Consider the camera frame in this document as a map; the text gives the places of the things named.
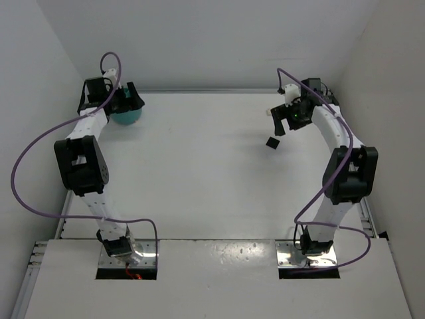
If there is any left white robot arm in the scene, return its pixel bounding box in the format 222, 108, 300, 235
54, 74, 145, 266

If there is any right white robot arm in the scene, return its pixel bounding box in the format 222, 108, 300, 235
270, 78, 379, 255

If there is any teal divided round container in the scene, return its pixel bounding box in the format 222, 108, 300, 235
110, 109, 142, 126

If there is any black square lego plate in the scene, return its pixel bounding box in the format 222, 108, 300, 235
266, 137, 280, 150

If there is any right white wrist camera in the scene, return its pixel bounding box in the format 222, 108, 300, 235
284, 84, 301, 106

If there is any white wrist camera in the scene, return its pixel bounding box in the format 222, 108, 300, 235
284, 84, 301, 106
103, 68, 119, 86

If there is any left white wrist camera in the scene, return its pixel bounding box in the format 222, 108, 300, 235
103, 68, 119, 86

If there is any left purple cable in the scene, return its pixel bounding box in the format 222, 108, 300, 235
10, 52, 158, 241

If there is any purple cable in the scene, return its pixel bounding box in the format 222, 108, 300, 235
10, 52, 158, 241
276, 68, 371, 269

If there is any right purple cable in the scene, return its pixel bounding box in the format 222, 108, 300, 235
276, 68, 371, 269

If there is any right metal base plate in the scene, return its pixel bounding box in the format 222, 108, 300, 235
275, 240, 337, 269

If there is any metal base plate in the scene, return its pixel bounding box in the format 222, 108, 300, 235
98, 239, 157, 270
275, 240, 337, 269

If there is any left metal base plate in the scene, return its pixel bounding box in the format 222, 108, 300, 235
98, 239, 157, 270

